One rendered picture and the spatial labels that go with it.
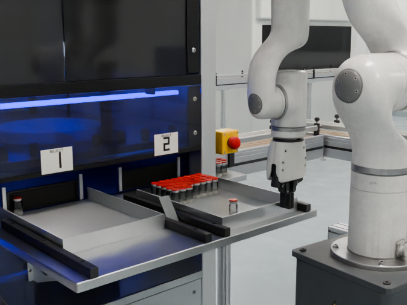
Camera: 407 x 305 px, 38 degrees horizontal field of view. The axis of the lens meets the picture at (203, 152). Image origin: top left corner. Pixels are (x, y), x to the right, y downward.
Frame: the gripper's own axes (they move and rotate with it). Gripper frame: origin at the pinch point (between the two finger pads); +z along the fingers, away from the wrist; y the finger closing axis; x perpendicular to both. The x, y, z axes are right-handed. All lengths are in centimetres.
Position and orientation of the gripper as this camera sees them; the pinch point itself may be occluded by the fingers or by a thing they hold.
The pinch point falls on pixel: (286, 200)
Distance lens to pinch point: 145.9
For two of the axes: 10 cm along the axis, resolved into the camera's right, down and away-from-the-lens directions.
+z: 0.1, 9.8, 1.9
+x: 6.6, 1.4, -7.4
